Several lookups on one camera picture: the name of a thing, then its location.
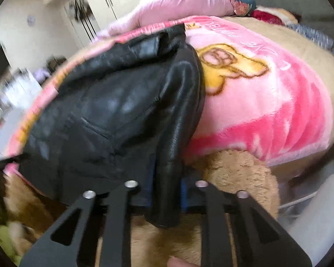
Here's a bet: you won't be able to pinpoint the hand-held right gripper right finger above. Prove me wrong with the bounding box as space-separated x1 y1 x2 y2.
181 181 312 267

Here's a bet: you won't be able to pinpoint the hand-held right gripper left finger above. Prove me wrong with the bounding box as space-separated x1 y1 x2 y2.
19 181 141 267

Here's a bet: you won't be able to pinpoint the black leather jacket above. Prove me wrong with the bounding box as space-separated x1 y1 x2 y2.
17 24 206 229

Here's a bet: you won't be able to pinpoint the person's right hand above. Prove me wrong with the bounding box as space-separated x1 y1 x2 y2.
167 257 197 267

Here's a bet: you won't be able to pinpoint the green cloth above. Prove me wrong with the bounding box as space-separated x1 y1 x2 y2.
0 197 21 259

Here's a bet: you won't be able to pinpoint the pink printed plush blanket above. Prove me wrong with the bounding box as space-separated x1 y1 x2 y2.
0 15 334 267

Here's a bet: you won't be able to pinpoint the white object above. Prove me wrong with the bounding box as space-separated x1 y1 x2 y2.
288 172 334 256

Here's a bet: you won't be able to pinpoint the lavender cloth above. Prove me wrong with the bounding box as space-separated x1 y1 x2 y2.
33 68 51 81

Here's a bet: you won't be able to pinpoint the dark bag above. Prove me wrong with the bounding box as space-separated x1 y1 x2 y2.
46 57 67 70

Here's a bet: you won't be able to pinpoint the hanging dark belts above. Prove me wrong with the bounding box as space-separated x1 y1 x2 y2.
69 0 98 41

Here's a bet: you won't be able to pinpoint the pink quilt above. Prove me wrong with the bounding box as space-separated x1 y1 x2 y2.
96 0 240 38

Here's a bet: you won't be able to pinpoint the red cloth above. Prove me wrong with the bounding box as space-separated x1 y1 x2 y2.
250 7 298 25

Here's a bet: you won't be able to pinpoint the blue patterned cloth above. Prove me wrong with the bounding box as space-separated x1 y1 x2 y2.
288 22 334 57

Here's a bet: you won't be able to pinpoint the white cable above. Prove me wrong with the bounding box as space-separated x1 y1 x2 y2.
278 193 316 209

